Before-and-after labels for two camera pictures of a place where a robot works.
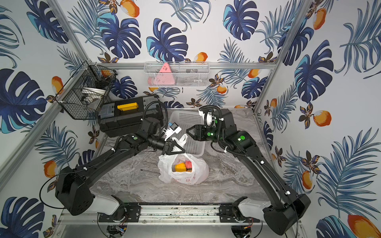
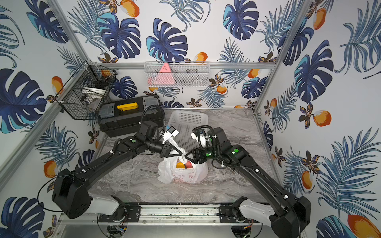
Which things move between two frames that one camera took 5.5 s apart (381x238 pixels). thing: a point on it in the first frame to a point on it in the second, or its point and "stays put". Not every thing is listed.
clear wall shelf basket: (175, 74) stays put
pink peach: (188, 164) stays put
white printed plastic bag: (181, 167) stays put
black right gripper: (200, 131) to (195, 152)
